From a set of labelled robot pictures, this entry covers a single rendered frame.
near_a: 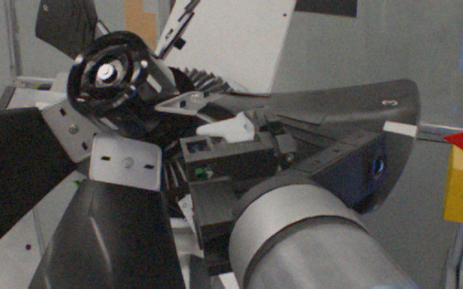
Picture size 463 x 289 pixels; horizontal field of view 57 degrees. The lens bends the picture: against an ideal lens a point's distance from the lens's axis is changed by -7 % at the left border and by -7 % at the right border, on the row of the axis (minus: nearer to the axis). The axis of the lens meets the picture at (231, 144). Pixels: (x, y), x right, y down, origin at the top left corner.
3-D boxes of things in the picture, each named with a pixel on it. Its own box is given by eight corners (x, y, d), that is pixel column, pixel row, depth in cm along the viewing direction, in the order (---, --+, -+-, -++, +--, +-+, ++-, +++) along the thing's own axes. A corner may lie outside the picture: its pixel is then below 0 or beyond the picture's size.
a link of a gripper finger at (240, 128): (188, 102, 45) (200, 135, 37) (247, 94, 46) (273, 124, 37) (192, 133, 46) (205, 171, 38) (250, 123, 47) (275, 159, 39)
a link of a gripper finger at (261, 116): (242, 95, 41) (267, 129, 33) (258, 93, 41) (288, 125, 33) (246, 144, 43) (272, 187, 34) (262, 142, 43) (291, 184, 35)
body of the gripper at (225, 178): (177, 132, 36) (196, 197, 25) (283, 115, 37) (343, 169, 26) (191, 218, 39) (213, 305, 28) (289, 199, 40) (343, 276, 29)
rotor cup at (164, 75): (116, 82, 70) (66, 36, 59) (202, 62, 65) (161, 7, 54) (106, 170, 64) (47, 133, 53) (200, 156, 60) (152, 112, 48)
